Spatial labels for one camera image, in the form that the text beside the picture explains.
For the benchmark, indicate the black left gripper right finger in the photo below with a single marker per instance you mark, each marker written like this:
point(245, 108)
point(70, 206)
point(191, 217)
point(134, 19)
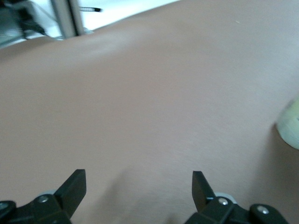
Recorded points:
point(222, 212)

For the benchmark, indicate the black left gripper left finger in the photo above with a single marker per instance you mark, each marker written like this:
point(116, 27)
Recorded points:
point(58, 210)

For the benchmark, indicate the white blue tennis ball can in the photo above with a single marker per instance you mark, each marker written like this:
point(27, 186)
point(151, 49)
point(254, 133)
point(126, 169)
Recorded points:
point(290, 126)

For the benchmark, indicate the brown table mat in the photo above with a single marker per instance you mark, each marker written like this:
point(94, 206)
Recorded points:
point(140, 105)

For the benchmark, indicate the white pole base bracket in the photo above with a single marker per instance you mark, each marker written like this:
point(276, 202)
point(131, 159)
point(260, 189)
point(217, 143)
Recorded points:
point(87, 30)

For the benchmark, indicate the metal camera mount pole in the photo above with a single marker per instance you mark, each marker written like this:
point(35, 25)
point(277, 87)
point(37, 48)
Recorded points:
point(70, 18)

